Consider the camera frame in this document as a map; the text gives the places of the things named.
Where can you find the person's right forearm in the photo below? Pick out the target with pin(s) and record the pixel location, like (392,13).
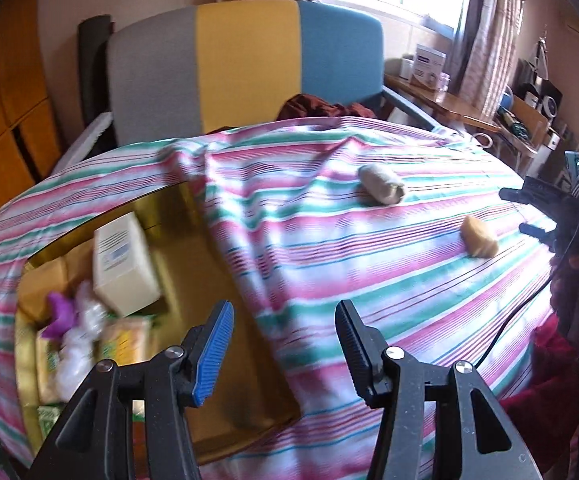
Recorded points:
(554,395)

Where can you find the grey yellow blue armchair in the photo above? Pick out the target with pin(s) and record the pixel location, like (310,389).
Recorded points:
(244,60)

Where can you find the grey cloth roll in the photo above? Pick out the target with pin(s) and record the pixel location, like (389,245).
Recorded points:
(382,185)

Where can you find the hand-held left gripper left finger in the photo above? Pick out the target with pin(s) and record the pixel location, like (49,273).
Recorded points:
(214,355)

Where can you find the white round appliance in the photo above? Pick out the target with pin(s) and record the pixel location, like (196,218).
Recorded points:
(549,106)

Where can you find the striped bed sheet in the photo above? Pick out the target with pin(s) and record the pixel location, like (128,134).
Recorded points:
(319,240)

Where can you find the white cardboard box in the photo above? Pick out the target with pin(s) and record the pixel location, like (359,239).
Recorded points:
(429,65)

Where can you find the large yellow sponge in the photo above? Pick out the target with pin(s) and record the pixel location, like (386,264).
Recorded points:
(54,280)

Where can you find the wooden wardrobe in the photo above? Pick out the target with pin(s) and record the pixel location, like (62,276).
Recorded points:
(14,135)

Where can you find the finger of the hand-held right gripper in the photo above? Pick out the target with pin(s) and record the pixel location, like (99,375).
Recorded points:
(534,192)
(544,237)

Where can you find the purple snack packet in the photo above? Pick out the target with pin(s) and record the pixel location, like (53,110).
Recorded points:
(61,310)

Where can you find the wooden side table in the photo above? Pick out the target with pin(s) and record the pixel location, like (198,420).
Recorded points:
(449,105)

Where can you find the green patterned box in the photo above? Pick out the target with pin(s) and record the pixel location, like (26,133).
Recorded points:
(51,420)

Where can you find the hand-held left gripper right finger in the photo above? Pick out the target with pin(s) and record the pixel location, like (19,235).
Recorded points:
(357,345)

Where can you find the gold tin box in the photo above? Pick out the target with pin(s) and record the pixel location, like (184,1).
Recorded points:
(204,280)

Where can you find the white plastic bag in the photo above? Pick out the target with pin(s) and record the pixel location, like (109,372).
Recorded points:
(76,365)
(89,310)

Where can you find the orange sponge block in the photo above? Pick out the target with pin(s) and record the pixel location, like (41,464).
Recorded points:
(479,237)

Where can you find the cream carton box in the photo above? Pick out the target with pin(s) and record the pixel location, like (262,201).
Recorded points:
(124,270)

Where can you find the dark red cloth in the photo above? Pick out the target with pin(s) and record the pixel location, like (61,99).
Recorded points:
(314,105)

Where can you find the yellow corn snack packet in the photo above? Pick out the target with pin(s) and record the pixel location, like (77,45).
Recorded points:
(124,337)

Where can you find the green edged snack packet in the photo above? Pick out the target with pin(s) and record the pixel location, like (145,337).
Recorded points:
(46,370)

